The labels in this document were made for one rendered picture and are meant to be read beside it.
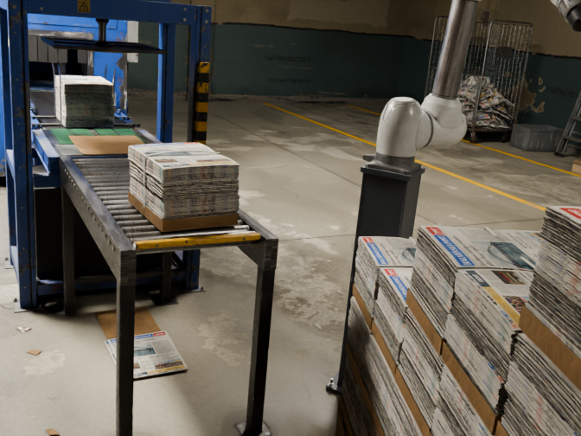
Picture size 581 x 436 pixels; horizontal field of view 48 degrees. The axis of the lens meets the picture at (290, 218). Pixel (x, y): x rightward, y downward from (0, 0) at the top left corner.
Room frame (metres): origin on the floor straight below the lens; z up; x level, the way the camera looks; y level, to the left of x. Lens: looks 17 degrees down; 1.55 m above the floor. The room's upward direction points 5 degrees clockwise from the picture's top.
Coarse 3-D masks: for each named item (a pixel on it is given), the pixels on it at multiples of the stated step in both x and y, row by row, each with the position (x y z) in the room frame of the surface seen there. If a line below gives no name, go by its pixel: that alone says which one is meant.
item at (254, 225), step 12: (240, 216) 2.38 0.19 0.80; (252, 228) 2.25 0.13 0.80; (264, 228) 2.26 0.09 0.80; (264, 240) 2.16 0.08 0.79; (276, 240) 2.17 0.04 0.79; (252, 252) 2.24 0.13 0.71; (264, 252) 2.16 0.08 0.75; (276, 252) 2.17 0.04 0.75; (264, 264) 2.15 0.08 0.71; (276, 264) 2.17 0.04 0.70
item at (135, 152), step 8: (144, 144) 2.44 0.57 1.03; (152, 144) 2.45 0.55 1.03; (160, 144) 2.46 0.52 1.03; (168, 144) 2.47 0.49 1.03; (176, 144) 2.48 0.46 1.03; (184, 144) 2.49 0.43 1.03; (192, 144) 2.50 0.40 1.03; (200, 144) 2.51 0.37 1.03; (128, 152) 2.42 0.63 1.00; (136, 152) 2.34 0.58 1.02; (144, 152) 2.31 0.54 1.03; (152, 152) 2.32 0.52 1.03; (176, 152) 2.36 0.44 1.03; (184, 152) 2.38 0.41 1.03; (192, 152) 2.39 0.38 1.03; (136, 160) 2.34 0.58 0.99; (136, 168) 2.35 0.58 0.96; (136, 176) 2.35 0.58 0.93; (136, 184) 2.35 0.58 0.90; (136, 192) 2.36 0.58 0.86
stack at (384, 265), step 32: (384, 256) 2.00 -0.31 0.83; (384, 288) 1.83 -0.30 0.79; (352, 320) 2.14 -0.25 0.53; (384, 320) 1.79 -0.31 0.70; (416, 320) 1.54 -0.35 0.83; (352, 352) 2.10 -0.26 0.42; (416, 352) 1.51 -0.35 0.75; (352, 384) 2.06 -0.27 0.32; (384, 384) 1.69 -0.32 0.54; (416, 384) 1.47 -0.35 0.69; (448, 384) 1.29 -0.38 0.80; (352, 416) 2.00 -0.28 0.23; (384, 416) 1.68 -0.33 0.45; (448, 416) 1.26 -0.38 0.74
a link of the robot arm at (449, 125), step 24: (456, 0) 2.61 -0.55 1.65; (480, 0) 2.60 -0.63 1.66; (456, 24) 2.60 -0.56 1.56; (456, 48) 2.60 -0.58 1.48; (456, 72) 2.61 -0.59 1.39; (432, 96) 2.64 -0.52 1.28; (456, 96) 2.65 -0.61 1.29; (432, 120) 2.59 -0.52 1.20; (456, 120) 2.62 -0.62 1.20; (432, 144) 2.60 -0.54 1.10
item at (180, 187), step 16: (160, 160) 2.21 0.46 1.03; (176, 160) 2.23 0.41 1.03; (192, 160) 2.25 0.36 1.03; (208, 160) 2.26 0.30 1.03; (224, 160) 2.28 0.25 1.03; (160, 176) 2.13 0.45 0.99; (176, 176) 2.13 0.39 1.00; (192, 176) 2.16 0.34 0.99; (208, 176) 2.19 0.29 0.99; (224, 176) 2.23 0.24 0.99; (160, 192) 2.13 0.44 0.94; (176, 192) 2.13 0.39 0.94; (192, 192) 2.16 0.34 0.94; (208, 192) 2.19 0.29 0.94; (224, 192) 2.22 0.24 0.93; (160, 208) 2.14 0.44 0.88; (176, 208) 2.13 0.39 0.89; (192, 208) 2.16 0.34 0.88; (208, 208) 2.19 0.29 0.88; (224, 208) 2.22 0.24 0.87
